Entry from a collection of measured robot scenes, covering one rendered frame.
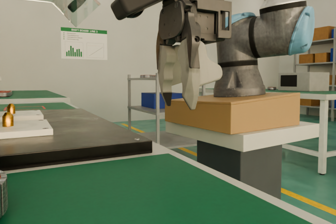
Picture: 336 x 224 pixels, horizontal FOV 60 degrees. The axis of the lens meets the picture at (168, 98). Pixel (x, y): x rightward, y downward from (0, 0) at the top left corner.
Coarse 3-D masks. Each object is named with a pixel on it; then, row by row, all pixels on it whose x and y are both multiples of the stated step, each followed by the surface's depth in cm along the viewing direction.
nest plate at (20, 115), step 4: (0, 112) 81; (4, 112) 81; (16, 112) 81; (20, 112) 81; (24, 112) 81; (28, 112) 81; (32, 112) 81; (36, 112) 81; (40, 112) 81; (0, 116) 72; (16, 116) 72; (20, 116) 73; (24, 116) 73; (28, 116) 74; (32, 116) 74; (36, 116) 74; (40, 116) 75; (0, 120) 71; (16, 120) 72
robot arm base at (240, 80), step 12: (252, 60) 82; (228, 72) 82; (240, 72) 81; (252, 72) 82; (216, 84) 85; (228, 84) 82; (240, 84) 80; (252, 84) 80; (216, 96) 85; (228, 96) 81; (240, 96) 80
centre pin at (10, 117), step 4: (8, 112) 56; (4, 116) 56; (8, 116) 56; (12, 116) 57; (4, 120) 56; (8, 120) 56; (12, 120) 57; (4, 124) 56; (8, 124) 56; (12, 124) 57
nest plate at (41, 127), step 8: (24, 120) 64; (32, 120) 64; (40, 120) 64; (0, 128) 54; (8, 128) 54; (16, 128) 54; (24, 128) 54; (32, 128) 54; (40, 128) 54; (48, 128) 54; (0, 136) 50; (8, 136) 50; (16, 136) 51; (24, 136) 52; (32, 136) 52
